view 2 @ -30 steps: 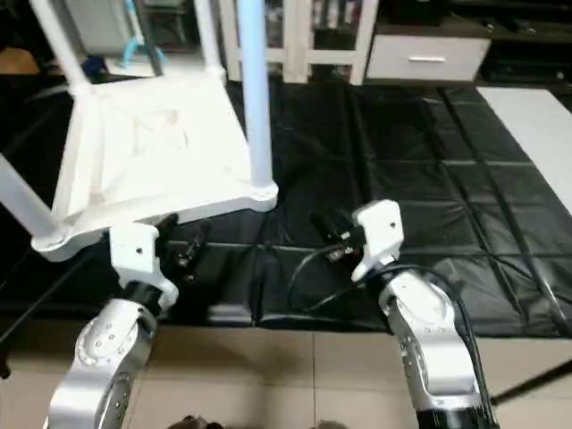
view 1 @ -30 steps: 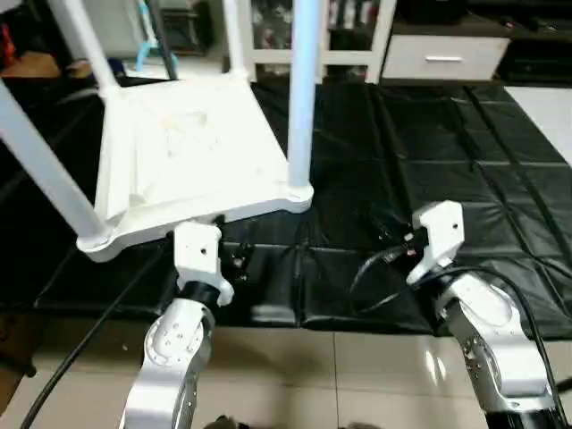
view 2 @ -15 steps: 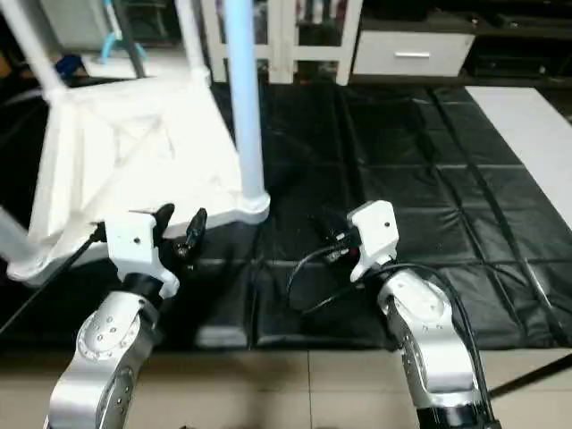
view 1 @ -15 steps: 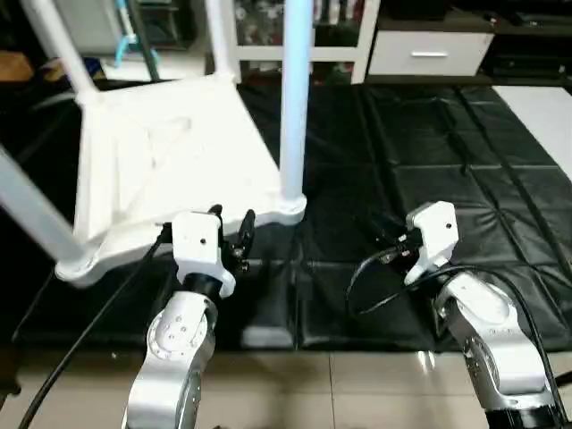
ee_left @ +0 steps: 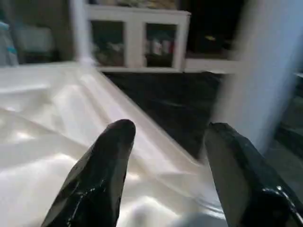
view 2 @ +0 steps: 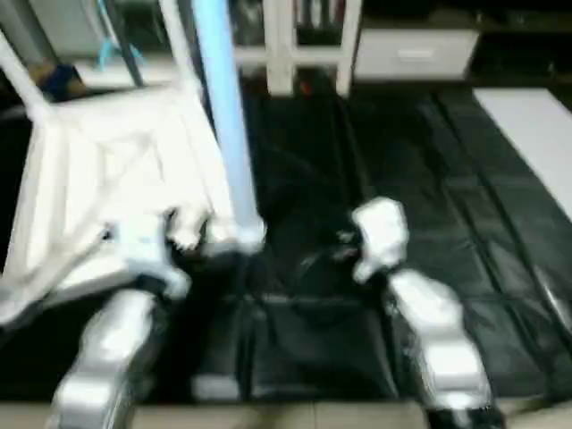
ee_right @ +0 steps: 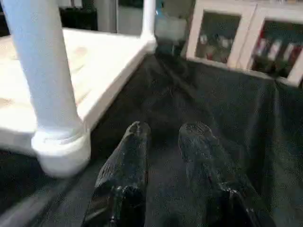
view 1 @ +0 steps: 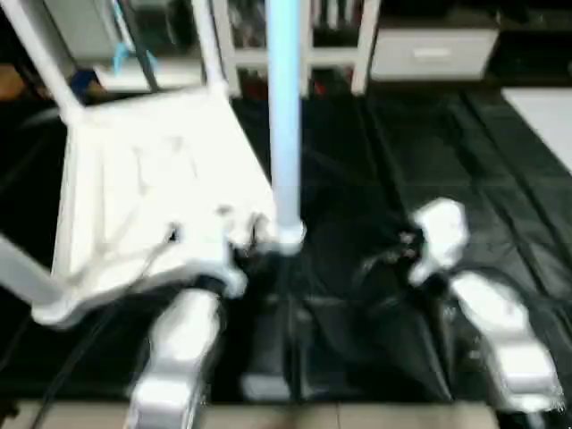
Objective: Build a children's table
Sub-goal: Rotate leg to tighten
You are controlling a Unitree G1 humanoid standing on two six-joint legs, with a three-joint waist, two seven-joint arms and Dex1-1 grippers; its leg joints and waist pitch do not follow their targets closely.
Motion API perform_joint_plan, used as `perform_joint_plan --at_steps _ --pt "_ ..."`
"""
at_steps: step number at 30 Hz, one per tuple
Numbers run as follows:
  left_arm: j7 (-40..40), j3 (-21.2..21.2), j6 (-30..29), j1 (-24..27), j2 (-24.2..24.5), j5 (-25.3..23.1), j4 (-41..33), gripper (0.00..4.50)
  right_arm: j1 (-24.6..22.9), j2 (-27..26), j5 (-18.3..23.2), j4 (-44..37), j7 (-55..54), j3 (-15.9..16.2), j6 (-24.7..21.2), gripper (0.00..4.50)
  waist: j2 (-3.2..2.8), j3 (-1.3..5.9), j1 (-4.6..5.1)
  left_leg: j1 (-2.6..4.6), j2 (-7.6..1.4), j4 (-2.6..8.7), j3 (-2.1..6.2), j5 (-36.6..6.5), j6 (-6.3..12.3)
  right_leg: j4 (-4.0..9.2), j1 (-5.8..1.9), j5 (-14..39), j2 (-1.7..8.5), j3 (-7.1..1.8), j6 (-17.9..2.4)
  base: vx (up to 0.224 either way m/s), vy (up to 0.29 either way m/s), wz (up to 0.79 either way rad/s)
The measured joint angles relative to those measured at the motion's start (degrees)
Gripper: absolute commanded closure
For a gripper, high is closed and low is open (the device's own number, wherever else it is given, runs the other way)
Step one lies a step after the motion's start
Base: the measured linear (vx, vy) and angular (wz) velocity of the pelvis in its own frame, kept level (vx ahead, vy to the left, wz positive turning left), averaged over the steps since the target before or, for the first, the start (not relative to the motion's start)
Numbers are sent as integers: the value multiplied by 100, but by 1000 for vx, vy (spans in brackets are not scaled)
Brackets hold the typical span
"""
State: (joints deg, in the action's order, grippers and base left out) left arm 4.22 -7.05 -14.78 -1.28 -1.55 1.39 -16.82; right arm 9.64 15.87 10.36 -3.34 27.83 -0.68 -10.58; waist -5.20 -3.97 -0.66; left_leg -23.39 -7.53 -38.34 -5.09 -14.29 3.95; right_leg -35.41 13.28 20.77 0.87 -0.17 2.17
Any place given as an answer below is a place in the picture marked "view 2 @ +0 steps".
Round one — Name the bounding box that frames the white plastic table leg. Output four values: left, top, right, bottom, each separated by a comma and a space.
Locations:
159, 0, 201, 95
0, 31, 53, 130
191, 0, 267, 253

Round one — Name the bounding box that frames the white plastic table top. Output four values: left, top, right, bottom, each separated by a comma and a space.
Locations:
0, 76, 267, 330

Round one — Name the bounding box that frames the black work mat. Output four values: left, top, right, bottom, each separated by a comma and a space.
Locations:
0, 80, 572, 405

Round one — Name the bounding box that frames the white drawer cabinet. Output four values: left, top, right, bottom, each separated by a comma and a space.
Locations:
354, 29, 480, 81
228, 0, 364, 97

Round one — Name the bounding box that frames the white flat panel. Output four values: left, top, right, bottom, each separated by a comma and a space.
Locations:
472, 88, 572, 224

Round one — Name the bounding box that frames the light blue hanger hook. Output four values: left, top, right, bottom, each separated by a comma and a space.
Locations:
94, 0, 144, 72

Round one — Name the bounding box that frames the small blue box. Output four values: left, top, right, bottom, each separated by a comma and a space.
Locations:
40, 67, 88, 101

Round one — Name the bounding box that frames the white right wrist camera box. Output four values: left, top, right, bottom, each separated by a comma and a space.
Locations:
350, 197, 410, 285

